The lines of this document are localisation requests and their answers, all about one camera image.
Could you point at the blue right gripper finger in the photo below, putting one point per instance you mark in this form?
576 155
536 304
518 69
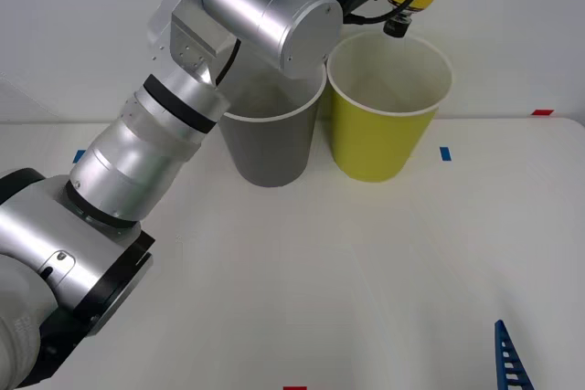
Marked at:
509 362

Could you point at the silver and black left arm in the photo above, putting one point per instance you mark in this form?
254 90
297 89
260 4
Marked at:
123 166

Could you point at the yellow-green plastic waste bin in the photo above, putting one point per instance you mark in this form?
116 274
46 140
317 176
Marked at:
375 143

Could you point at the grey plastic waste bin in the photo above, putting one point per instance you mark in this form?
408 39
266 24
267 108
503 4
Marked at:
269 152

